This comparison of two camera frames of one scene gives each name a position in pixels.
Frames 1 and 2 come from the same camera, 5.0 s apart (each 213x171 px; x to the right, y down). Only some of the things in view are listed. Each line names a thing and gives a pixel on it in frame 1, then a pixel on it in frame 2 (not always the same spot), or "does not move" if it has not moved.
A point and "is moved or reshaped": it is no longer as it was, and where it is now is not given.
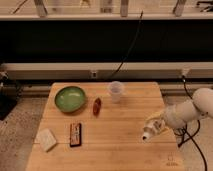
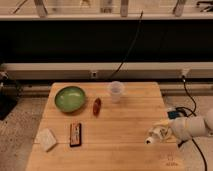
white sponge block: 45,139 does not move
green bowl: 69,99 does not move
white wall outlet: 93,74 does not move
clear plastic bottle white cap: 152,127 is moved or reshaped
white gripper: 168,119 -> 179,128
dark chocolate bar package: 75,135 does not move
